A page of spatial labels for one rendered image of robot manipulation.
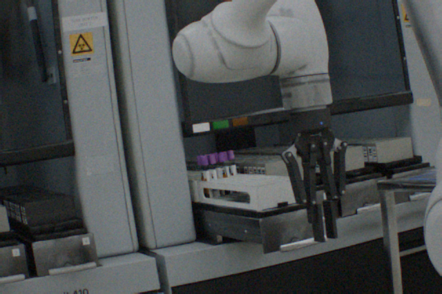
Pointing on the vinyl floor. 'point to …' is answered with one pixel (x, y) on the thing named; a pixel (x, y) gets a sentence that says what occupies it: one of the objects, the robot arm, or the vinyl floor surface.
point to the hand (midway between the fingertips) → (323, 221)
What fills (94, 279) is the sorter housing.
